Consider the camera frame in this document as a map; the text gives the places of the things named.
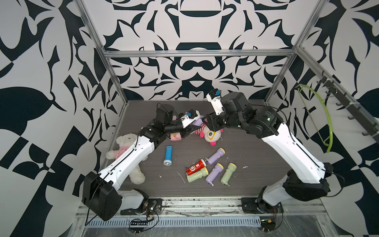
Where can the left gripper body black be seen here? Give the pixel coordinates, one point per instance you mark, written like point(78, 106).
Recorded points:
point(176, 127)

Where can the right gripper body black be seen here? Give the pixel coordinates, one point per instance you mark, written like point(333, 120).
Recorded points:
point(217, 121)

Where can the blue flashlight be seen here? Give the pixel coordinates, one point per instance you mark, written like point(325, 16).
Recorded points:
point(168, 156)

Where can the red flashlight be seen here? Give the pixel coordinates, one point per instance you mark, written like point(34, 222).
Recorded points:
point(196, 167)

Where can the light green flashlight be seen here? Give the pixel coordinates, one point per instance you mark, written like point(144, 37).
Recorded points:
point(203, 172)
point(228, 174)

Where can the purple flashlight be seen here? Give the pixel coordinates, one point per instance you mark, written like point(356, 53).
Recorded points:
point(212, 159)
point(198, 122)
point(218, 168)

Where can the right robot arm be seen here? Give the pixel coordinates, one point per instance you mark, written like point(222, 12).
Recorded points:
point(307, 179)

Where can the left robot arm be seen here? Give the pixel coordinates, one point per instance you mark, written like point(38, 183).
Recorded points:
point(101, 190)

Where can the pink plush striped shirt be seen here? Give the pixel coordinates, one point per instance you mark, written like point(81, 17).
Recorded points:
point(175, 136)

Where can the white plush yellow glasses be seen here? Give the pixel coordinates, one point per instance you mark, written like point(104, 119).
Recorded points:
point(210, 136)

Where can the black connector box left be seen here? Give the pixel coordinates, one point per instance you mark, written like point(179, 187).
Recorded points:
point(138, 226)

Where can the black connector box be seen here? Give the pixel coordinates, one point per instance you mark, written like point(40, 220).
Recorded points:
point(267, 225)
point(138, 226)

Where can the black connector box right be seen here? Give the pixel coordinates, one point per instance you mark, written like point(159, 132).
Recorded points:
point(267, 225)

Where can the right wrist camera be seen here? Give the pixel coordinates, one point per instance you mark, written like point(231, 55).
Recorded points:
point(214, 97)

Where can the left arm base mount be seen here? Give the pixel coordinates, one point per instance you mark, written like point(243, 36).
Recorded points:
point(142, 206)

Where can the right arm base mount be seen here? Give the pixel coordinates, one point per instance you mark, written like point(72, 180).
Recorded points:
point(259, 206)

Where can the green hoop on wall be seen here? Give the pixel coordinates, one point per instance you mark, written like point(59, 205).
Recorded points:
point(329, 140)

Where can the black hook rail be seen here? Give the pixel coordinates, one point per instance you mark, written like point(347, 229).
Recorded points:
point(347, 101)

